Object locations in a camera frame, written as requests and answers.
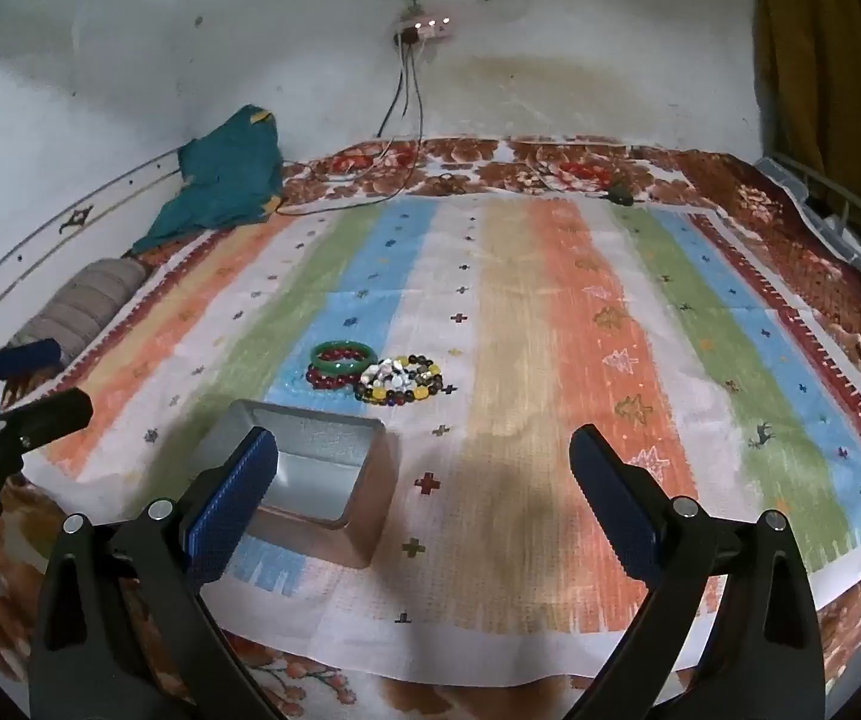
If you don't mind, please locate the yellow and black bead bracelet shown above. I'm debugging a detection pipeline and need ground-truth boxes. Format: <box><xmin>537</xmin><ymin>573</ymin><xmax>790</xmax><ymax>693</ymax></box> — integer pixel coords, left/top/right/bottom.
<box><xmin>353</xmin><ymin>356</ymin><xmax>446</xmax><ymax>407</ymax></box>

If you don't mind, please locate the red bead bracelet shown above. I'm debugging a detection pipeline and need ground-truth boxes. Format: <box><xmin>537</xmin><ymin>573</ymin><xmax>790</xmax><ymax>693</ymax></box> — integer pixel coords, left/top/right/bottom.
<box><xmin>305</xmin><ymin>360</ymin><xmax>364</xmax><ymax>392</ymax></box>

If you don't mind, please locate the black hanging cable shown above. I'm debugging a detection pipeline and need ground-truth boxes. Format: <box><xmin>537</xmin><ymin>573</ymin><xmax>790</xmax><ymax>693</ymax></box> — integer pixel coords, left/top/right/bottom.
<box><xmin>376</xmin><ymin>41</ymin><xmax>425</xmax><ymax>140</ymax></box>

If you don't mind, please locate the green jade bangle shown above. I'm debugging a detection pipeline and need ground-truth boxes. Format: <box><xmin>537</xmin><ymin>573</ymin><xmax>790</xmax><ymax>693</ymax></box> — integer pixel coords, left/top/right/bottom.
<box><xmin>310</xmin><ymin>341</ymin><xmax>377</xmax><ymax>374</ymax></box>

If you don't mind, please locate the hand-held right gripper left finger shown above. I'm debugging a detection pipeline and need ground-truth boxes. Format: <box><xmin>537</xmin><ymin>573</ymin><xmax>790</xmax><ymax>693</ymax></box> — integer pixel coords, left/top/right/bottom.
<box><xmin>29</xmin><ymin>426</ymin><xmax>280</xmax><ymax>720</ymax></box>

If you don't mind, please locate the thin cable on blanket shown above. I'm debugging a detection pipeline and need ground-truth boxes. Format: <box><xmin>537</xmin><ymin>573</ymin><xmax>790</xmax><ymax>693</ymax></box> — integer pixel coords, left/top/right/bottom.
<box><xmin>272</xmin><ymin>136</ymin><xmax>416</xmax><ymax>217</ymax></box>

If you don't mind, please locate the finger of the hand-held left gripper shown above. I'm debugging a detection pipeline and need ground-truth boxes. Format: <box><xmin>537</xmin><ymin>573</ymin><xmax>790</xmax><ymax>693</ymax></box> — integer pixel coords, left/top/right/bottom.
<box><xmin>0</xmin><ymin>388</ymin><xmax>95</xmax><ymax>475</ymax></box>
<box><xmin>0</xmin><ymin>339</ymin><xmax>64</xmax><ymax>410</ymax></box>

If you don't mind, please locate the grey metal bed rail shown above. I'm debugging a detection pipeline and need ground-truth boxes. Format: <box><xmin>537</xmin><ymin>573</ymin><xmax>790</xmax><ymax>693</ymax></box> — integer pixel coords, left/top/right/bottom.
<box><xmin>752</xmin><ymin>154</ymin><xmax>861</xmax><ymax>293</ymax></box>

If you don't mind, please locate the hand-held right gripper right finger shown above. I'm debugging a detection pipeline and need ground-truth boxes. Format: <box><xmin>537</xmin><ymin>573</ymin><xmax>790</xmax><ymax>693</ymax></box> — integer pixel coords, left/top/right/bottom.
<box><xmin>569</xmin><ymin>424</ymin><xmax>829</xmax><ymax>720</ymax></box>

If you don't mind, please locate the white wall power strip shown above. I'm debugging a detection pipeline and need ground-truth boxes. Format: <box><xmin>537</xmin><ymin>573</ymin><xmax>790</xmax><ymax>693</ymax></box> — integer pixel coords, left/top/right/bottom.
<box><xmin>391</xmin><ymin>11</ymin><xmax>455</xmax><ymax>46</ymax></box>

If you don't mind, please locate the white stone bead bracelet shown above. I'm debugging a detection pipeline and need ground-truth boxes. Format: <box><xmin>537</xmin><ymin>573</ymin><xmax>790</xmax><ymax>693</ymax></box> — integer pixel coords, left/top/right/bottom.
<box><xmin>361</xmin><ymin>361</ymin><xmax>412</xmax><ymax>387</ymax></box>

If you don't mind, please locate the colourful striped mat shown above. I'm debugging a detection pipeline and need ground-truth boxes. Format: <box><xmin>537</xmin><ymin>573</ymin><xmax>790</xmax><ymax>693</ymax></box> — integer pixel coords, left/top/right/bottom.
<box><xmin>38</xmin><ymin>191</ymin><xmax>861</xmax><ymax>680</ymax></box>

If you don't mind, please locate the grey rolled pillow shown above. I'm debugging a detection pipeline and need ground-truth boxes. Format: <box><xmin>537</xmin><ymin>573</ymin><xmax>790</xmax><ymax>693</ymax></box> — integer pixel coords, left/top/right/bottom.
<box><xmin>1</xmin><ymin>256</ymin><xmax>148</xmax><ymax>391</ymax></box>

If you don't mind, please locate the teal cloth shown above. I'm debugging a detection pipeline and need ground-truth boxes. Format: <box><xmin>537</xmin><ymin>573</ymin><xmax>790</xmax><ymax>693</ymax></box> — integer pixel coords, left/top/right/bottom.
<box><xmin>130</xmin><ymin>103</ymin><xmax>285</xmax><ymax>256</ymax></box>

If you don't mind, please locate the dark multicolour bead bracelet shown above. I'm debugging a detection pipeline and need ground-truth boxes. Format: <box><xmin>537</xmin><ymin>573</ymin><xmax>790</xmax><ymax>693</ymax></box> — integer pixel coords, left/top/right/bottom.
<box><xmin>392</xmin><ymin>354</ymin><xmax>446</xmax><ymax>391</ymax></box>

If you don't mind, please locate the yellow curtain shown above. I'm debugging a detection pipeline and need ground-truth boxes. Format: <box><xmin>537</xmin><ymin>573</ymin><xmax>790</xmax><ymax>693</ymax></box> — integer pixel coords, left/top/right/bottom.
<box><xmin>754</xmin><ymin>0</ymin><xmax>861</xmax><ymax>203</ymax></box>

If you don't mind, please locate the silver metal tin box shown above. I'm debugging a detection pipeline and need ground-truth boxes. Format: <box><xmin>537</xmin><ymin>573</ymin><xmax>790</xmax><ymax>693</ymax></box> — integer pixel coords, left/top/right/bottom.
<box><xmin>191</xmin><ymin>399</ymin><xmax>397</xmax><ymax>569</ymax></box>

